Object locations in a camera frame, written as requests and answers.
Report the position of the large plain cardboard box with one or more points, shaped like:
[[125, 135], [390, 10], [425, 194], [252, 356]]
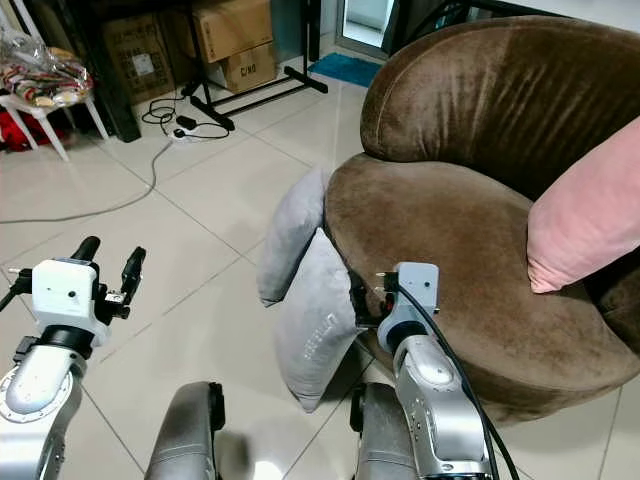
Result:
[[232, 28]]

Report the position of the pink pillow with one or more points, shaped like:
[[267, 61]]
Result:
[[585, 215]]

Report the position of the small printed cardboard box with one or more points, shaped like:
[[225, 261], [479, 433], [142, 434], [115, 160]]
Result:
[[250, 68]]

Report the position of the brown velvet round sofa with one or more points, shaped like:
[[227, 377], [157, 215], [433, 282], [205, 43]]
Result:
[[450, 220]]

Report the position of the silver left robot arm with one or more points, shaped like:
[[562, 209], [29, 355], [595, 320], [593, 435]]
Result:
[[40, 395]]

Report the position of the white plastic stool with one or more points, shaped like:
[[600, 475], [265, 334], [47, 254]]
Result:
[[50, 112]]

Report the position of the glass door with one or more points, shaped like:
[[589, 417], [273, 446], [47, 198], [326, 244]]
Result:
[[363, 20]]

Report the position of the tall cardboard box with label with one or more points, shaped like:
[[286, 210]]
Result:
[[135, 58]]

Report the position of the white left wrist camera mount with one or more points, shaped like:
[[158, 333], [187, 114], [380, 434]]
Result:
[[65, 292]]

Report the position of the grey left robot leg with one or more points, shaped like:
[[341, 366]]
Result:
[[185, 435]]

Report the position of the black metal rack stand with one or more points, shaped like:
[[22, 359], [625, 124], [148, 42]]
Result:
[[208, 108]]

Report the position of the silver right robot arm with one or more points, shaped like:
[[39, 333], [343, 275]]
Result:
[[435, 400]]

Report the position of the blue floor mat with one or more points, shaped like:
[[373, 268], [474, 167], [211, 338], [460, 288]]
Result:
[[345, 68]]

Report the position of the grey right robot leg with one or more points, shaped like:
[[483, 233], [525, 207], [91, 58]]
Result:
[[380, 440]]

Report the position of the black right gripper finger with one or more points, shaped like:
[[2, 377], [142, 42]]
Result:
[[357, 298]]

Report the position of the grey pillow with printed logo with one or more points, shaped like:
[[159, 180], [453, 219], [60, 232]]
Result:
[[315, 325]]

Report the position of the grey robot leg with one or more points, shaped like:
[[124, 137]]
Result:
[[380, 440], [185, 435]]

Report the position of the clear plastic bag of goods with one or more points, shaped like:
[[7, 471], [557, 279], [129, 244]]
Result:
[[45, 72]]

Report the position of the red bag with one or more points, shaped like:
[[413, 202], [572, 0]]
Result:
[[18, 130]]

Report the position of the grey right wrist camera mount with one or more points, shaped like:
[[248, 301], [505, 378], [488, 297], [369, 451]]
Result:
[[415, 292]]

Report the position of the plain grey pillow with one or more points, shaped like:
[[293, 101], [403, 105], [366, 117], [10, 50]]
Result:
[[290, 235]]

